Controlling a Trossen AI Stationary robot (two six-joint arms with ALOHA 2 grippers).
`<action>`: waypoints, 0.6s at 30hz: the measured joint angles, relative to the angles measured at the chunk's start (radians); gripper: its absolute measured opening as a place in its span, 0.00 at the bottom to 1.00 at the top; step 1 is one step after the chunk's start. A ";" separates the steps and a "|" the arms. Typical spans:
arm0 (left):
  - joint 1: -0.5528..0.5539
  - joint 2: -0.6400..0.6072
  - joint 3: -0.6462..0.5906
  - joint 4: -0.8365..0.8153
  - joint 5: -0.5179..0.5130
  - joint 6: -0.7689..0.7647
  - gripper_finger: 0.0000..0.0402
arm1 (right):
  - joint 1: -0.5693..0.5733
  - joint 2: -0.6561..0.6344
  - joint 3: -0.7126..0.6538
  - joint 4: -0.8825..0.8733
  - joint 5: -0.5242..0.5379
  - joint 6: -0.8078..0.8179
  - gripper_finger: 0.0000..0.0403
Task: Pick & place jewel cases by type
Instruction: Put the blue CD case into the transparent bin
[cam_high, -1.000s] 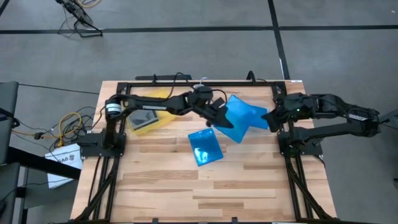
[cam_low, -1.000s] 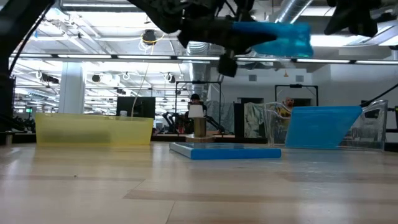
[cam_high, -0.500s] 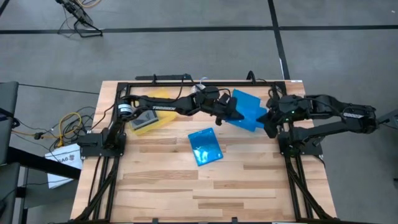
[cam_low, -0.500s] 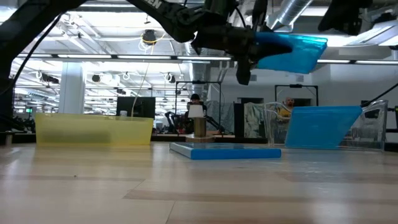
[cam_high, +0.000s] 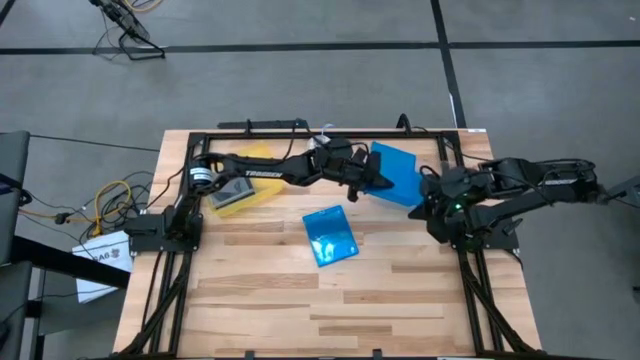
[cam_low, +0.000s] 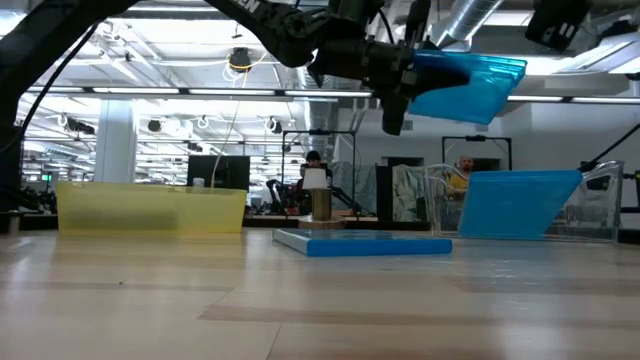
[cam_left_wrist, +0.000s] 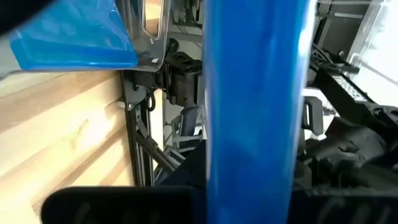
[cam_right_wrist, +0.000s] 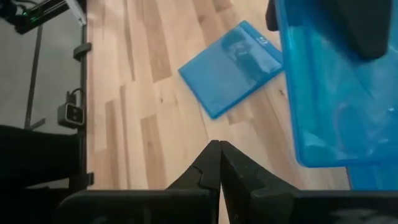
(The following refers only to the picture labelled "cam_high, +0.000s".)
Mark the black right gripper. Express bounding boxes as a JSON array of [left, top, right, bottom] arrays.
[[406, 166, 484, 245]]

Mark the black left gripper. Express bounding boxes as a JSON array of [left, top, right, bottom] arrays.
[[311, 144, 397, 193]]

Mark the blue jewel case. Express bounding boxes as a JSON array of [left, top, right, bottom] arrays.
[[302, 204, 360, 269], [366, 141, 425, 208]]

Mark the clear jewel case black tray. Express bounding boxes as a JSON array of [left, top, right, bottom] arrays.
[[208, 177, 256, 210]]

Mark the black power bar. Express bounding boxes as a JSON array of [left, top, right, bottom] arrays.
[[217, 118, 310, 131]]

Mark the white printed paper sheet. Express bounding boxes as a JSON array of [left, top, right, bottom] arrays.
[[72, 230, 135, 305]]

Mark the black floor stand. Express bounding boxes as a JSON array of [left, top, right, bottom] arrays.
[[89, 0, 166, 61]]

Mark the black desk edge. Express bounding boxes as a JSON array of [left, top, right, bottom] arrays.
[[0, 234, 131, 290]]

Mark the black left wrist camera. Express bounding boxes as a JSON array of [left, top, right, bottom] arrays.
[[324, 137, 355, 162]]

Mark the black aluminium rig frame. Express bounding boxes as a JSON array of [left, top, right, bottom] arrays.
[[113, 127, 544, 360]]

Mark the yellow floor cable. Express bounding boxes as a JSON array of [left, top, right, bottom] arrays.
[[19, 179, 132, 236]]

